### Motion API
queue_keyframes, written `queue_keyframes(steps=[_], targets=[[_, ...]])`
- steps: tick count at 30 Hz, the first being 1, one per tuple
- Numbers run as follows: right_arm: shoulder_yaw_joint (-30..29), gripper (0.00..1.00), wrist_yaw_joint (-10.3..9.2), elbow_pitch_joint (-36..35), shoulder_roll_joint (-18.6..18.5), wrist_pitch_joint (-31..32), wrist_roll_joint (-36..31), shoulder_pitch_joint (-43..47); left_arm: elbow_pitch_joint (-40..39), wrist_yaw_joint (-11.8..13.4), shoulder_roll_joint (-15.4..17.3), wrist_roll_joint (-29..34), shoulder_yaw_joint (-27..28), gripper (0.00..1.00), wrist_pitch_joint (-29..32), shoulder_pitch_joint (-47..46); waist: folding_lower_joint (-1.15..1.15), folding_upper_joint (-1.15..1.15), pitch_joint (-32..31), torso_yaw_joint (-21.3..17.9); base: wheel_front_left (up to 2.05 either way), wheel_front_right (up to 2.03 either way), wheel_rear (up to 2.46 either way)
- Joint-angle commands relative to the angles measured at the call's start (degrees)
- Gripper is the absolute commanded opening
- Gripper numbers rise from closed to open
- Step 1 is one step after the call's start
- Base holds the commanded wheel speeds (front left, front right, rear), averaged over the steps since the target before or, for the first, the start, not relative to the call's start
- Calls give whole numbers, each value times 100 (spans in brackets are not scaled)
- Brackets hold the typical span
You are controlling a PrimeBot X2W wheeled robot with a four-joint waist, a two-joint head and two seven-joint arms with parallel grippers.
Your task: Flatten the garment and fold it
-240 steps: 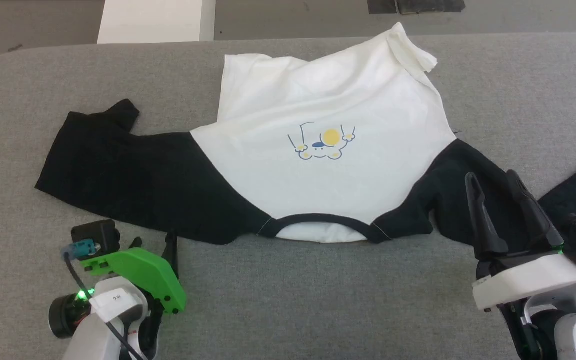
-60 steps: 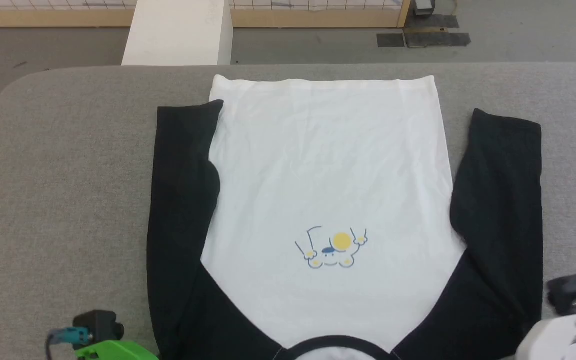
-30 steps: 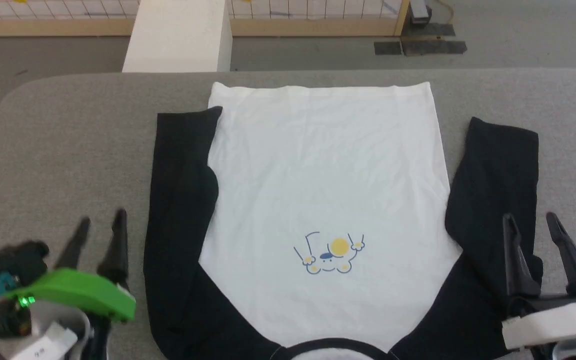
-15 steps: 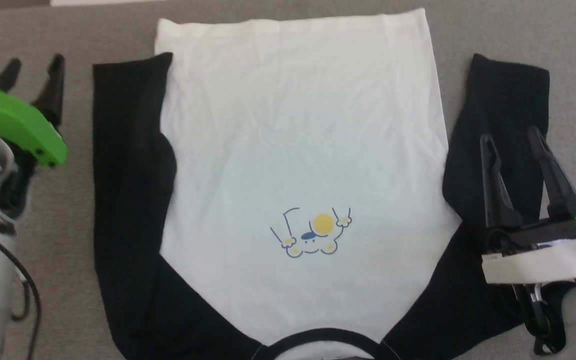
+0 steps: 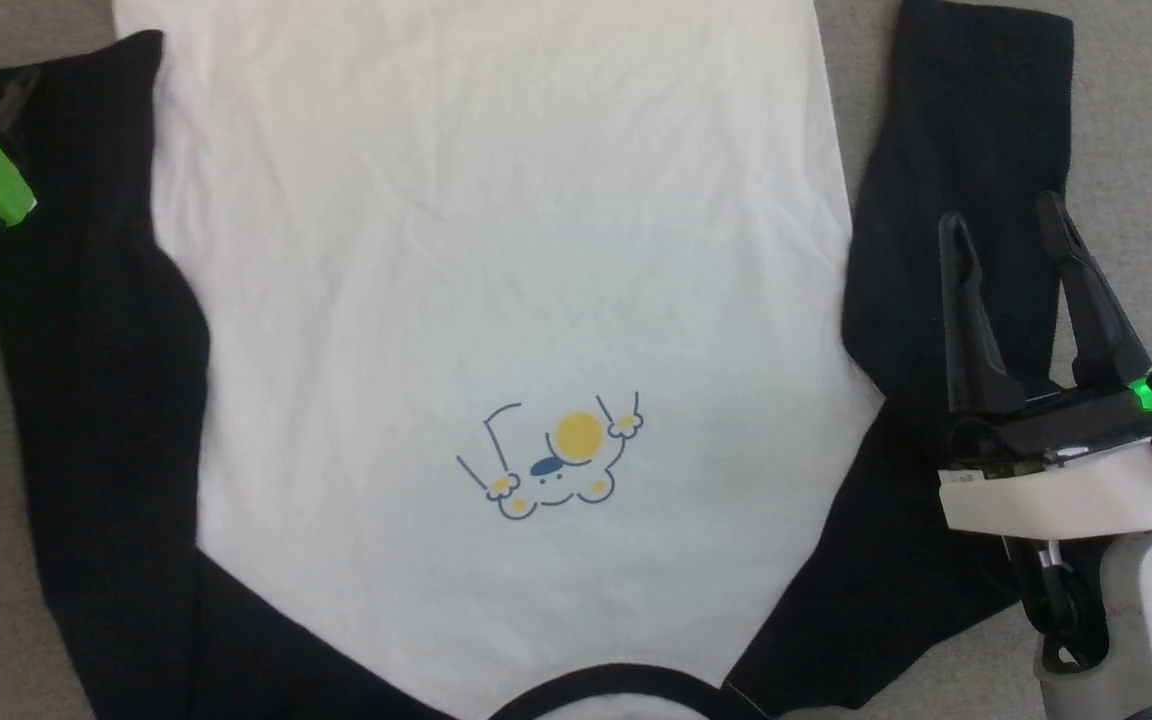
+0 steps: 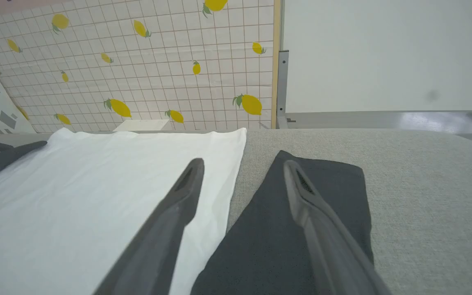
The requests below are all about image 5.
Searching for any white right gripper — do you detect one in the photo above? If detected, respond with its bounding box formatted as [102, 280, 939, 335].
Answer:
[936, 190, 1152, 537]

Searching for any white and black raglan shirt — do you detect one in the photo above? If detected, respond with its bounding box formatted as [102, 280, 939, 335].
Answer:
[0, 0, 1077, 720]

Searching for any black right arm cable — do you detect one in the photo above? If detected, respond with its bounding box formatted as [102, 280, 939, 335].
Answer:
[1008, 538, 1111, 675]

